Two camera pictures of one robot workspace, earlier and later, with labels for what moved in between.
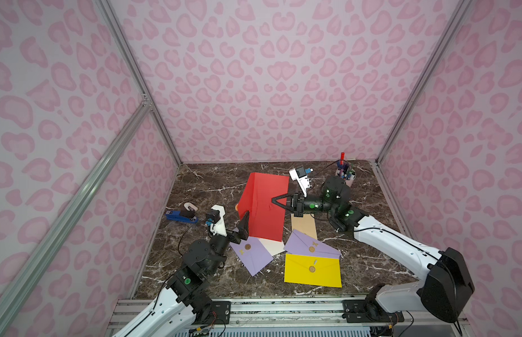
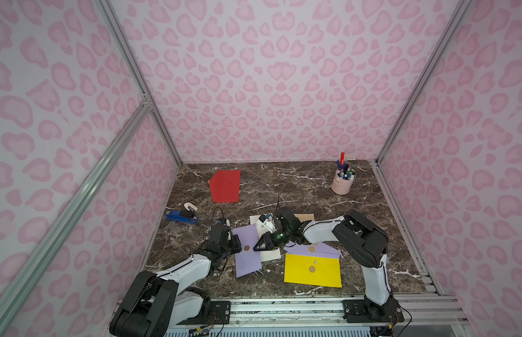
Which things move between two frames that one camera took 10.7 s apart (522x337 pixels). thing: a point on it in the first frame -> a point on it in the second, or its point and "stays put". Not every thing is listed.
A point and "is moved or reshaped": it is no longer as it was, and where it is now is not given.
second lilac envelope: x=300 y=243 stays put
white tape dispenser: x=190 y=206 stays put
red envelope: x=266 y=218 -> x=225 y=186
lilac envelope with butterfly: x=252 y=254 is moved or reshaped
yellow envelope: x=313 y=270 stays put
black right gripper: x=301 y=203 -> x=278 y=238
